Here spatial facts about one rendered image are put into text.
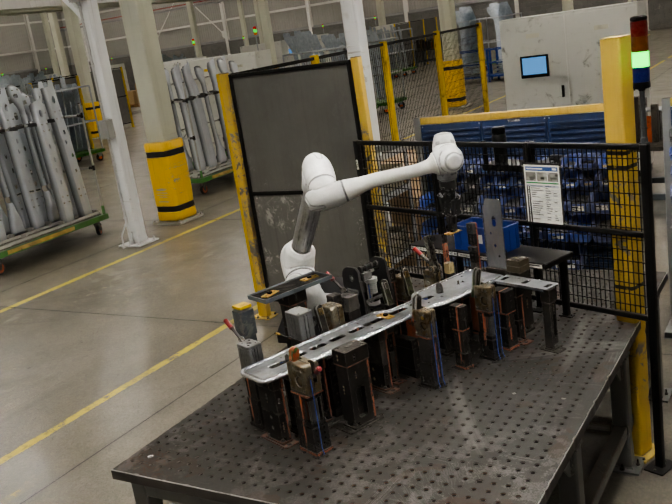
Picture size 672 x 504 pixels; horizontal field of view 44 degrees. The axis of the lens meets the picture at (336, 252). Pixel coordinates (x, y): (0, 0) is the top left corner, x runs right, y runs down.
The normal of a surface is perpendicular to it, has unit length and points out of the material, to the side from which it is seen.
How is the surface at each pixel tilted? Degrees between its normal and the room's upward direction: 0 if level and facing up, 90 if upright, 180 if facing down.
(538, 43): 90
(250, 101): 90
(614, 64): 90
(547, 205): 90
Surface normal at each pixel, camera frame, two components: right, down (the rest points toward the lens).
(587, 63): -0.50, 0.30
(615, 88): -0.75, 0.28
